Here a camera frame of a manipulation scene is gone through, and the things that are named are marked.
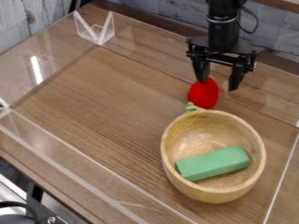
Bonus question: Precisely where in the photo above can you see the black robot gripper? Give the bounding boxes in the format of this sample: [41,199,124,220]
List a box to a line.
[185,38,258,91]

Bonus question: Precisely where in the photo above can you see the red plush fruit green stem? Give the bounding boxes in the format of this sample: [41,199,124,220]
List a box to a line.
[185,78,220,111]

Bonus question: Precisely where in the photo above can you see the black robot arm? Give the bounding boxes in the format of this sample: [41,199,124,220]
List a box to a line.
[185,0,259,91]

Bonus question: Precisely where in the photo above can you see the round wooden bowl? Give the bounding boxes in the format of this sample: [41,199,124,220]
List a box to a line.
[160,109,267,204]

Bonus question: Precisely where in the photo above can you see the green rectangular block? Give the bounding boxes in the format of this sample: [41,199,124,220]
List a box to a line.
[175,146,250,182]

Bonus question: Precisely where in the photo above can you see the clear acrylic tray walls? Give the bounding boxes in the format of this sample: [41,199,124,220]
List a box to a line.
[0,16,299,224]

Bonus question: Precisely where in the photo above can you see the black table leg frame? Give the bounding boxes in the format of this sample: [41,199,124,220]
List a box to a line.
[27,182,79,224]

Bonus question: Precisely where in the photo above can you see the black cable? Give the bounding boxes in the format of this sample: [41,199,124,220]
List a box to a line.
[0,200,36,224]

